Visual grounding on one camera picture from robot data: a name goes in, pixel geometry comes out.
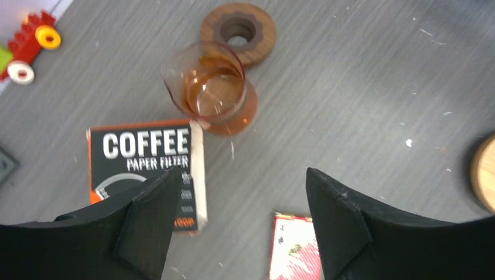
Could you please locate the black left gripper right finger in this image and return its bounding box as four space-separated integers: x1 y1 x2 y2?
306 168 494 279

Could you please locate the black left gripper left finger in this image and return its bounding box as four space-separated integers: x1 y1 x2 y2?
1 167 182 279

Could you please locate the coffee paper filter box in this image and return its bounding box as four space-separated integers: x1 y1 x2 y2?
86 120 208 233

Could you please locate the dark grey studded plate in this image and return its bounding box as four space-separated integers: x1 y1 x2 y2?
0 148 19 186

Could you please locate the amber glass carafe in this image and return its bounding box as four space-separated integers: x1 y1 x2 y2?
161 41 258 136

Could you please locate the red toy brick car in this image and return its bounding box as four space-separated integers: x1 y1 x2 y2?
1 10 62 85

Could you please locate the light wooden dripper ring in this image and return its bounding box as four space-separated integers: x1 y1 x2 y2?
470 134 495 215

